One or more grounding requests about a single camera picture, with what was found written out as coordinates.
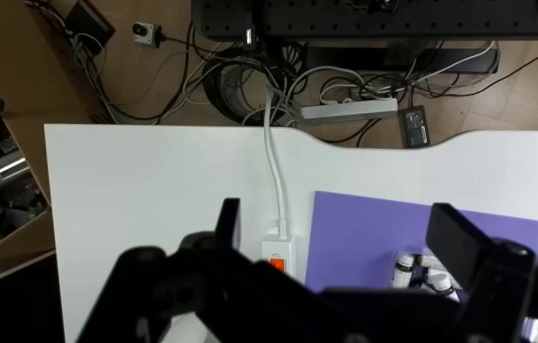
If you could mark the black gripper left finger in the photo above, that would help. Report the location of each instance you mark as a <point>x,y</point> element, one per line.
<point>228,229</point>

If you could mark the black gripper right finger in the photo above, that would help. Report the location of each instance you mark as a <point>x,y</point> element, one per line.
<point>457,242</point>

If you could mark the white extension cord power strip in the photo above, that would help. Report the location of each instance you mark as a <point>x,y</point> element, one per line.
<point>280,252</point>

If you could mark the purple paper mat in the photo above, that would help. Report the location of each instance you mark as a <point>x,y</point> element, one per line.
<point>356,238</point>

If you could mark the black power adapter brick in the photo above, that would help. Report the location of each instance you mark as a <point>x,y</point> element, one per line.
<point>415,132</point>

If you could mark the grey floor power strip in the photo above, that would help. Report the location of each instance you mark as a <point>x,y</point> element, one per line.
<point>354,109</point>

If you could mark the white wall plug adapter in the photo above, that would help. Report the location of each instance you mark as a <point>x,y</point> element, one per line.
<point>146,33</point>

